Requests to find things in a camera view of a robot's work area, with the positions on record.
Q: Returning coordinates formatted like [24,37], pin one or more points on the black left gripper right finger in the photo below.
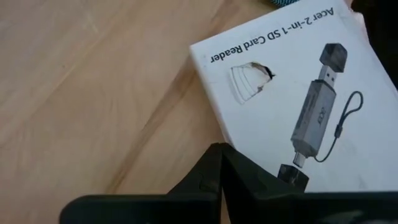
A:
[242,177]

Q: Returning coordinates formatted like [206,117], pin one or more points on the white SD card reader box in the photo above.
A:
[280,109]

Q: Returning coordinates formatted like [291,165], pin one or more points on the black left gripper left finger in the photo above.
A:
[208,174]

